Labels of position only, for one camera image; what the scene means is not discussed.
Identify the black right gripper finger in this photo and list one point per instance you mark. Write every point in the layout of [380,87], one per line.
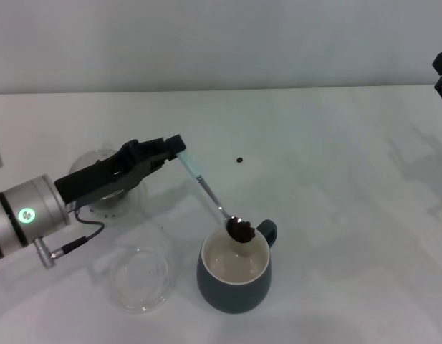
[441,62]

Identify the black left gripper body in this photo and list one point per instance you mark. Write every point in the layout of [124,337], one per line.
[99,179]

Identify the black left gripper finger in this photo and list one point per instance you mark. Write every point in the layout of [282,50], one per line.
[176,143]
[154,163]

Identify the small coffee bean heap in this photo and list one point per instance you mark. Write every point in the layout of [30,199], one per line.
[242,232]

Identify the dark grey ceramic mug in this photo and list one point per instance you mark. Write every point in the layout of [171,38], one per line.
[235,297]

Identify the clear glass lid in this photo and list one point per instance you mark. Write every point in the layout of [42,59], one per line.
[142,286]

